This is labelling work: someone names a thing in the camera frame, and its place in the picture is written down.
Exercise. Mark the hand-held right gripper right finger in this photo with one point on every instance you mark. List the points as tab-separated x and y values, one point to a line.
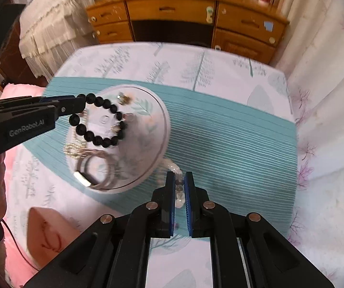
189	207

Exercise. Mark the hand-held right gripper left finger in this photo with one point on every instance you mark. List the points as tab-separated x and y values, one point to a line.
169	207

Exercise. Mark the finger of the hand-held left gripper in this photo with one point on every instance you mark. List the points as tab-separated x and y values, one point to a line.
66	99
70	110

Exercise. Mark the gold rhinestone hair clip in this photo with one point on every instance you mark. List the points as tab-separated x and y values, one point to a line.
73	149

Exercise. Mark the white fitness band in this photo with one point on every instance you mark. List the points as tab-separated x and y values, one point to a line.
83	178

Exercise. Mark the pink storage box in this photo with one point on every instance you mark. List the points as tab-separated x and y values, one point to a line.
51	237

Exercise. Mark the tree print tablecloth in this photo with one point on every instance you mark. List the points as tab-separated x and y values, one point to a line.
220	144

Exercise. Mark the dark wooden door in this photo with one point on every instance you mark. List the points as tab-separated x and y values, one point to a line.
8	54

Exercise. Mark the white lace furniture cover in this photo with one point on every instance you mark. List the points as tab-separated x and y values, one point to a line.
54	21

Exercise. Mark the wooden desk drawer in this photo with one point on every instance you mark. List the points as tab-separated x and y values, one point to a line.
244	46
113	33
169	9
109	12
250	21

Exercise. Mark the wooden desk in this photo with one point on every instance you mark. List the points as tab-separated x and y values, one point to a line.
166	7

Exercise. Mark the pink blanket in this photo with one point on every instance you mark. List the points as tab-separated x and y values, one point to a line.
9	264

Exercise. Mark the white floral curtain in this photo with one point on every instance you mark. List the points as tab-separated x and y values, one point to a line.
325	126

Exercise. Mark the small teal white hook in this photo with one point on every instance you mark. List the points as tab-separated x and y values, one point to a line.
209	13

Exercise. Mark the blue sticker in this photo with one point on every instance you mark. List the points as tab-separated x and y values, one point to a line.
268	25

